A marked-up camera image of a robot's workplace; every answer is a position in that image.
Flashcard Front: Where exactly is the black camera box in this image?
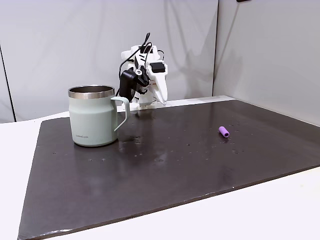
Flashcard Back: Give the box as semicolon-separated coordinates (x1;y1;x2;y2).
118;69;149;100

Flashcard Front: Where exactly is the black cable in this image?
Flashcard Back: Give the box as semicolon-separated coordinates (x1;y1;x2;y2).
118;32;152;76

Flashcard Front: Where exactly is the pale green steel-rimmed mug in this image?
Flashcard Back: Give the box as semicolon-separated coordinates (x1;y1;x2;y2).
67;84;131;148

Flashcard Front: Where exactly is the dark grey mat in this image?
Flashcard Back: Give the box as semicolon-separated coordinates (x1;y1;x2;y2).
16;99;320;240

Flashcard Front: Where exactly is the purple pen grip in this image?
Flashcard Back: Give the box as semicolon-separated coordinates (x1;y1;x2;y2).
218;125;231;138

